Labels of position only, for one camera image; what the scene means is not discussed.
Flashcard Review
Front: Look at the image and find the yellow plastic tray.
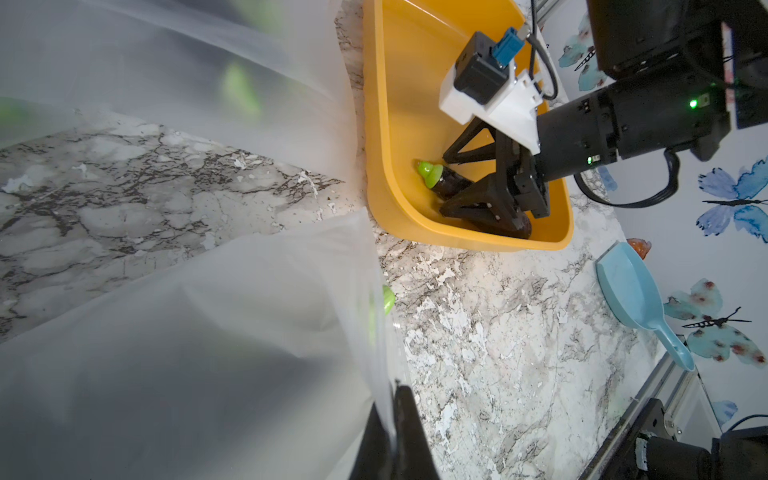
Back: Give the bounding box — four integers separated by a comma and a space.
363, 1, 574, 252

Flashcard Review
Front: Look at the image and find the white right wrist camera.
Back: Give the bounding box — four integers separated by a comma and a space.
439, 25, 543, 154

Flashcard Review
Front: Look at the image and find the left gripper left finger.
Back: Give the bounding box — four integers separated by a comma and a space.
349, 405, 395, 480

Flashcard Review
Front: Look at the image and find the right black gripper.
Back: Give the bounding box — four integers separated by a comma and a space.
439, 65, 733, 229

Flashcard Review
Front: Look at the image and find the clear zip-top bag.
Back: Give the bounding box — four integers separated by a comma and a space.
1, 210, 398, 479
1, 1, 358, 181

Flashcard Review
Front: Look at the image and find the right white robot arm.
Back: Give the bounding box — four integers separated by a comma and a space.
425, 1, 767, 239

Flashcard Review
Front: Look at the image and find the light blue plastic scoop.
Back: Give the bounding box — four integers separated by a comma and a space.
596, 242, 696, 372

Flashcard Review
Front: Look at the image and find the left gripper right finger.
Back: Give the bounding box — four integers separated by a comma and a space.
393, 385, 440, 480

